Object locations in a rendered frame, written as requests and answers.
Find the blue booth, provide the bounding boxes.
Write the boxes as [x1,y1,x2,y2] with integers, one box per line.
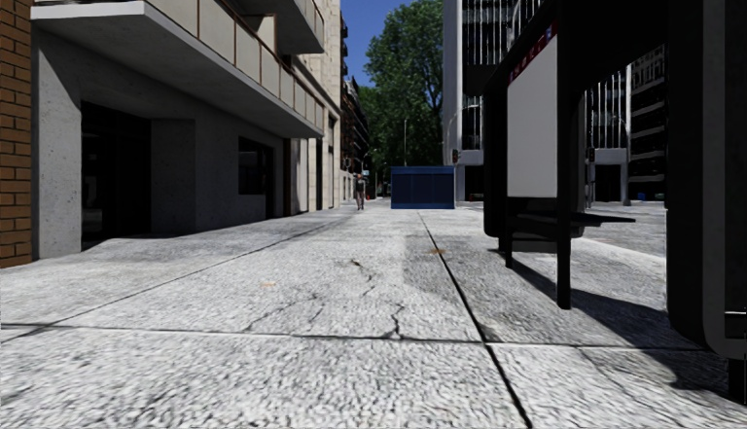
[390,165,456,211]

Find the dark brick building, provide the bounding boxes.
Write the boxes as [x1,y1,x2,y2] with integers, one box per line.
[339,16,372,201]

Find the trees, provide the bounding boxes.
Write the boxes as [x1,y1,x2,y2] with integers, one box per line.
[357,0,445,192]

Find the glass tower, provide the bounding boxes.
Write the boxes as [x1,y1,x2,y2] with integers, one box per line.
[442,0,667,207]

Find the pale concrete building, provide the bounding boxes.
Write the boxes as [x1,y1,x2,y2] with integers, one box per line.
[30,0,343,261]

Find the black bus shelter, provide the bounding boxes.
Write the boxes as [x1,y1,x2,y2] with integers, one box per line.
[482,0,747,406]

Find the red brick building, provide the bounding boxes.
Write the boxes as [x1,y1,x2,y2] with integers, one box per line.
[0,0,34,269]

